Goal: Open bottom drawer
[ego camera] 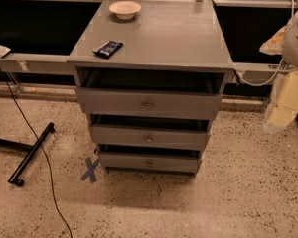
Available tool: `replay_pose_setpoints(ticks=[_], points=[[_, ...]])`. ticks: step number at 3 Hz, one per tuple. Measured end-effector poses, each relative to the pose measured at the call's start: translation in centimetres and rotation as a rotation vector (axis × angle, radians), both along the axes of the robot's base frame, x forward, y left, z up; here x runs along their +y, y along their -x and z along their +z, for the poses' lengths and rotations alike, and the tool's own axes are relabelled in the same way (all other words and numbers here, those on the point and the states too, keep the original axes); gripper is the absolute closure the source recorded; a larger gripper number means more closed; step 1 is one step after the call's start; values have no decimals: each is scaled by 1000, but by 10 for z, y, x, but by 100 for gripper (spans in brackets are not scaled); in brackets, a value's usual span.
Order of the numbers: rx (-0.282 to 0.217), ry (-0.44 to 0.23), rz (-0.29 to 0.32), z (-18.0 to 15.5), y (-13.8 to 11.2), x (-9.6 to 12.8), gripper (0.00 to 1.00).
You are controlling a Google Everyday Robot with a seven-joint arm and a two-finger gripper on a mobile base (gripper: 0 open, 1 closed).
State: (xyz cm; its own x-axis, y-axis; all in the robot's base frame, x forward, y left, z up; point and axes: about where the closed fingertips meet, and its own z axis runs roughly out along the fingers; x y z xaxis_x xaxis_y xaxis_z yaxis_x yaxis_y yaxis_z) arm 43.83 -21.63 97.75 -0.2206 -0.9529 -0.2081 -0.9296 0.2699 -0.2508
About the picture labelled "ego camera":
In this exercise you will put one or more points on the grey bottom drawer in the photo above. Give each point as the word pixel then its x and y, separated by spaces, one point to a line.
pixel 147 162

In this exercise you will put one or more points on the grey drawer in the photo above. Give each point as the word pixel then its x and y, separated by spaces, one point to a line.
pixel 149 103
pixel 124 136
pixel 147 162

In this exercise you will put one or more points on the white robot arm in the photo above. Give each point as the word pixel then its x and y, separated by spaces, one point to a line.
pixel 290 41

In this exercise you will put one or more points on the grey top drawer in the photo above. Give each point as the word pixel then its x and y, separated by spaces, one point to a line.
pixel 149 103

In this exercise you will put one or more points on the grey drawer cabinet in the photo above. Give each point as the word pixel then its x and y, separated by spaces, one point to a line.
pixel 151 87

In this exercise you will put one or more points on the grey middle drawer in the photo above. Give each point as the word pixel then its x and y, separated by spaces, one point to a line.
pixel 124 136

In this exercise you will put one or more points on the dark blue snack packet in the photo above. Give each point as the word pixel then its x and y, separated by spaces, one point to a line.
pixel 108 49

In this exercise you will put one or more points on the blue tape cross mark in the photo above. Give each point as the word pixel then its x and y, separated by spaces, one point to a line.
pixel 90 170

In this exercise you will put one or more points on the white ceramic bowl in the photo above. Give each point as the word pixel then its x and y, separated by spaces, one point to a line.
pixel 125 10

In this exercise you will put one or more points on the black wheeled stand base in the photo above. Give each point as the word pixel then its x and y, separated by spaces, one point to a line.
pixel 30 152

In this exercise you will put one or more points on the grey metal rail frame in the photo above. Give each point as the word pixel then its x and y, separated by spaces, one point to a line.
pixel 55 36

